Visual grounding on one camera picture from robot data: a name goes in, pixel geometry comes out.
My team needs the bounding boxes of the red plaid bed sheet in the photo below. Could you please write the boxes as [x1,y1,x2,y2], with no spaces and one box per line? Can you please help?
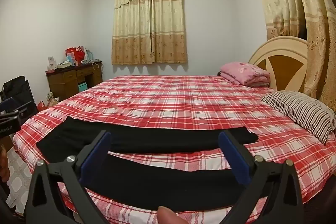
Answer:
[13,74,336,224]

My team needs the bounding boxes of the beige patterned window curtain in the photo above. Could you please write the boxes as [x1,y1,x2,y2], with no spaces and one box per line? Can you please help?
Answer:
[112,0,189,65]

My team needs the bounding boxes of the red gift bag white label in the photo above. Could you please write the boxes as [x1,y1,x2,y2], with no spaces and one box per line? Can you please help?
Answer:
[65,48,77,62]

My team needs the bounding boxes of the large beige floral curtain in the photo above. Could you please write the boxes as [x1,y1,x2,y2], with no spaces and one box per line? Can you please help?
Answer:
[245,0,336,106]

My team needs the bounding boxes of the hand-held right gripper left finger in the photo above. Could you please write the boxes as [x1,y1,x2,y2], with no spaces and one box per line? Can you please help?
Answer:
[23,130,112,224]

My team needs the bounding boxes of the black pants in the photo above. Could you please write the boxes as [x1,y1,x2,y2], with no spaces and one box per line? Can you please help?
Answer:
[36,116,263,212]

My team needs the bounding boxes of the black folding chair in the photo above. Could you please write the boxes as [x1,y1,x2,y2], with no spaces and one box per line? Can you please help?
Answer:
[0,76,39,119]

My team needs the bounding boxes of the cream and brown headboard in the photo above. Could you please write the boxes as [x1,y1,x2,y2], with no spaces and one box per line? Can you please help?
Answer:
[248,35,309,94]

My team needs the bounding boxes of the patterned tote bag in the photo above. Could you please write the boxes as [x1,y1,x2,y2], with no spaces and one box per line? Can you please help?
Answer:
[47,92,60,107]

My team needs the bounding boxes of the striped pillow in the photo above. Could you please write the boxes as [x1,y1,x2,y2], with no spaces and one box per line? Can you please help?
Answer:
[261,91,336,145]

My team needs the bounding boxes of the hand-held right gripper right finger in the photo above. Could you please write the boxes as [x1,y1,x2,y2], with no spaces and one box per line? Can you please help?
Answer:
[219,130,312,224]

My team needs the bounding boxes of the pink folded quilt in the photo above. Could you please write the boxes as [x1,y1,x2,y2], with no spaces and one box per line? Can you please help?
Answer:
[220,62,271,87]

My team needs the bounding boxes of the brown wooden desk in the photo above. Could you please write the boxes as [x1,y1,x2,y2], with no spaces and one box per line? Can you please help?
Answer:
[45,61,103,102]

